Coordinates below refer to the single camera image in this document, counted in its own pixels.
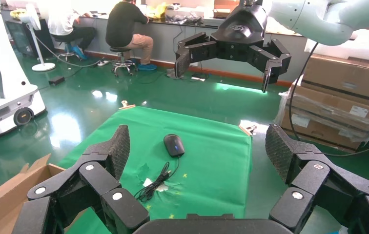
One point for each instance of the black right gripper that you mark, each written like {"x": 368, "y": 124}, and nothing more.
{"x": 239, "y": 32}

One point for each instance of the white standing fan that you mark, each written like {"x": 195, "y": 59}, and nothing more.
{"x": 43, "y": 67}

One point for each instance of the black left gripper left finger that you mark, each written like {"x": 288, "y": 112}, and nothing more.
{"x": 100, "y": 181}

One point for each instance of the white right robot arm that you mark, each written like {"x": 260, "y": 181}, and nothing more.
{"x": 320, "y": 16}

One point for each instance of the green table cloth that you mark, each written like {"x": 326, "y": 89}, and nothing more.
{"x": 210, "y": 168}

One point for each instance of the large closed cardboard box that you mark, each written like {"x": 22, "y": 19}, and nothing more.
{"x": 343, "y": 76}

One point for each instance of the yellow plastic bag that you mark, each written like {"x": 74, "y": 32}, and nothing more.
{"x": 157, "y": 11}

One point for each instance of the seated person black shirt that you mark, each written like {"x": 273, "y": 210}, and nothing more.
{"x": 123, "y": 22}

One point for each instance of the black swivel stool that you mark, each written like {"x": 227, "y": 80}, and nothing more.
{"x": 119, "y": 50}
{"x": 66, "y": 53}

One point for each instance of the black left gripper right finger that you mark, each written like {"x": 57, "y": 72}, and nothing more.
{"x": 310, "y": 181}

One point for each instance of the seated person white shirt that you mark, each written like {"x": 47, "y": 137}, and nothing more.
{"x": 61, "y": 22}

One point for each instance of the black power adapter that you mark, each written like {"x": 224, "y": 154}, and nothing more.
{"x": 56, "y": 80}

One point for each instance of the long grey workbench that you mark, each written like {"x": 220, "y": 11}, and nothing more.
{"x": 168, "y": 38}

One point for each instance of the white power strip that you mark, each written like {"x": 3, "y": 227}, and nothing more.
{"x": 103, "y": 63}

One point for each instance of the white wheeled robot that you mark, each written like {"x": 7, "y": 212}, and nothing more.
{"x": 3, "y": 64}

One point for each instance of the plastic wrapped flat cardboard box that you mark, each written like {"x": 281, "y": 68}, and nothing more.
{"x": 330, "y": 108}
{"x": 317, "y": 132}

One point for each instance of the black cabinet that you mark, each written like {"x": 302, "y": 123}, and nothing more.
{"x": 16, "y": 35}

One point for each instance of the brown box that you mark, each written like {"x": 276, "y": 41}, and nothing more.
{"x": 225, "y": 8}

